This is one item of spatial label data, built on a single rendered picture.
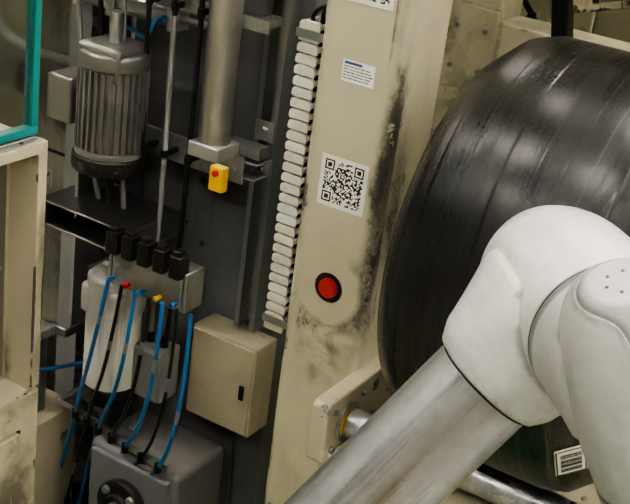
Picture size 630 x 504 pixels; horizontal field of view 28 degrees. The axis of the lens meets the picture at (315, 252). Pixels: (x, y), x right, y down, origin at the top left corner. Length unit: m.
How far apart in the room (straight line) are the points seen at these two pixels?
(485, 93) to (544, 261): 0.51
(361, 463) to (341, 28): 0.74
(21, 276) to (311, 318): 0.42
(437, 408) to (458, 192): 0.43
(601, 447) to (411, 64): 0.82
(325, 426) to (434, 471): 0.64
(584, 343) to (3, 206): 0.97
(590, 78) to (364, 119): 0.32
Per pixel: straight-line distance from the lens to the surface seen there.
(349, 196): 1.74
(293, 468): 1.97
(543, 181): 1.45
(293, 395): 1.91
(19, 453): 1.84
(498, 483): 1.70
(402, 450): 1.11
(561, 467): 1.57
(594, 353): 0.93
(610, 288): 0.94
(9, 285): 1.77
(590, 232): 1.08
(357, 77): 1.69
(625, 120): 1.49
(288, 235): 1.84
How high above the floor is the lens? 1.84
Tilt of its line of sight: 24 degrees down
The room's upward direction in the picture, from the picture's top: 8 degrees clockwise
